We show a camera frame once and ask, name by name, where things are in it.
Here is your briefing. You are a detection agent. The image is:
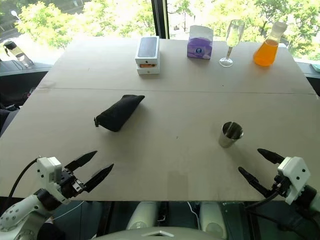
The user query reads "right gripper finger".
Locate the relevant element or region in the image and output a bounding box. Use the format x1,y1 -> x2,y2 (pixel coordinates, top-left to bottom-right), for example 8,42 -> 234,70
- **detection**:
237,166 -> 272,198
257,148 -> 286,165

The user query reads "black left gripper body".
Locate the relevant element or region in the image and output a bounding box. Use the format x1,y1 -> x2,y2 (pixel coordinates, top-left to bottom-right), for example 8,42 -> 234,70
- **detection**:
58,167 -> 87,200

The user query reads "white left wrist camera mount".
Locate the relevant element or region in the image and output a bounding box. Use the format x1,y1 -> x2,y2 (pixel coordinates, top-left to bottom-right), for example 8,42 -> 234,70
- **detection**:
36,156 -> 70,205

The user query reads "clear black-capped water bottle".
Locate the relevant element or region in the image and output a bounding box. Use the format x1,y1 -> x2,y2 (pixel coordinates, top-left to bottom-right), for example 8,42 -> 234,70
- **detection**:
2,40 -> 35,69

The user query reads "white right robot leg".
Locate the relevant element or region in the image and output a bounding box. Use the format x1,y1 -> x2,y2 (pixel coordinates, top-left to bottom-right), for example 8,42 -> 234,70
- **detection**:
198,201 -> 228,239

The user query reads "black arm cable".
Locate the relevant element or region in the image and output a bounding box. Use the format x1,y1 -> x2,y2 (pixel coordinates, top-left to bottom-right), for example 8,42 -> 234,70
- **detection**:
244,190 -> 280,213
6,157 -> 41,201

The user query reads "purple tissue box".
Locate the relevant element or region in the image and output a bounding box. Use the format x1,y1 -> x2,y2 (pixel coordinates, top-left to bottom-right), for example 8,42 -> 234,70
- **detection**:
186,25 -> 214,61

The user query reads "thin white wire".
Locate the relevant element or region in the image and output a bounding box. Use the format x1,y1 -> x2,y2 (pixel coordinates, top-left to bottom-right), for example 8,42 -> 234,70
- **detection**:
51,201 -> 84,222

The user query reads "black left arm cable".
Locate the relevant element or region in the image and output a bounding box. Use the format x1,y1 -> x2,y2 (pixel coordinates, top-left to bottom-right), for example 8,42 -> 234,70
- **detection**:
6,157 -> 41,201

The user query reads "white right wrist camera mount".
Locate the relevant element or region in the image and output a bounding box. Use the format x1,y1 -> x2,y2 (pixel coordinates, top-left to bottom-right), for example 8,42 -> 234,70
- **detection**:
276,156 -> 312,205

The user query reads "clear champagne glass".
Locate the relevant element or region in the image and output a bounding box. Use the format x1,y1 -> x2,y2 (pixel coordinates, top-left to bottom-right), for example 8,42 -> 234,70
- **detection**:
219,19 -> 246,68

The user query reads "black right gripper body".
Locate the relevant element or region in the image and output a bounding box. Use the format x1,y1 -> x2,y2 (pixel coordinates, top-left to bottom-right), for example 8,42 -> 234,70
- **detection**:
266,174 -> 292,199

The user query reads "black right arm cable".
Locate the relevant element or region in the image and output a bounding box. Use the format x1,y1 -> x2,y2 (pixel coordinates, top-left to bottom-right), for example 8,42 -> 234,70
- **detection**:
244,190 -> 280,213

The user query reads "white phone box with picture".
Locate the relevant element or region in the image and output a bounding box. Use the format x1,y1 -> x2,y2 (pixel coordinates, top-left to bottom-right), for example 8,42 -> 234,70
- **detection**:
134,36 -> 161,69

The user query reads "white robot leg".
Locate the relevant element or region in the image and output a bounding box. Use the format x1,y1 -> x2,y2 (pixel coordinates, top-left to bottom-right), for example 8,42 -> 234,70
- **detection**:
198,201 -> 228,239
125,201 -> 159,231

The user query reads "white left robot leg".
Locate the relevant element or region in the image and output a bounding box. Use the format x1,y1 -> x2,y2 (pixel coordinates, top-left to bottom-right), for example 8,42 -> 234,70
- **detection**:
125,201 -> 159,231

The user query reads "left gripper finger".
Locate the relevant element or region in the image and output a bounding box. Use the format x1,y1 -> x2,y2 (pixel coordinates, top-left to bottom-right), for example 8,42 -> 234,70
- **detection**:
83,163 -> 115,194
64,150 -> 98,174

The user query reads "stainless steel cup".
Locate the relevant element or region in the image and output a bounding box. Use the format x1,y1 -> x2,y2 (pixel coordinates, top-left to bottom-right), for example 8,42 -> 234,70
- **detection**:
218,121 -> 244,149

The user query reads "flask with orange liquid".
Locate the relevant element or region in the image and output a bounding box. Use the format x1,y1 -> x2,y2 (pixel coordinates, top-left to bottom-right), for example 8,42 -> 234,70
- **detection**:
252,21 -> 288,67

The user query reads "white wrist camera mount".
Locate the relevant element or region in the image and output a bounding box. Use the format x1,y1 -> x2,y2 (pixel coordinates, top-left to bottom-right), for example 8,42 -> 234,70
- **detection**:
36,156 -> 70,205
276,156 -> 312,205

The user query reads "black fabric pouch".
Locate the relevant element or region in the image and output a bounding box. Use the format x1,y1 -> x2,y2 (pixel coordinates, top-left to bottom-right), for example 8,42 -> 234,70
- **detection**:
93,94 -> 146,133

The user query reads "grey robot torso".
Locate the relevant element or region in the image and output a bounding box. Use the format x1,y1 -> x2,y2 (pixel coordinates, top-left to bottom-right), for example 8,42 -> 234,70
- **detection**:
94,225 -> 226,240

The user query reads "black window frame post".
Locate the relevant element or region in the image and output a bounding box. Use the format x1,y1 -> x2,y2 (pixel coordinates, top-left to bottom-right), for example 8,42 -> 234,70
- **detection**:
150,0 -> 171,40

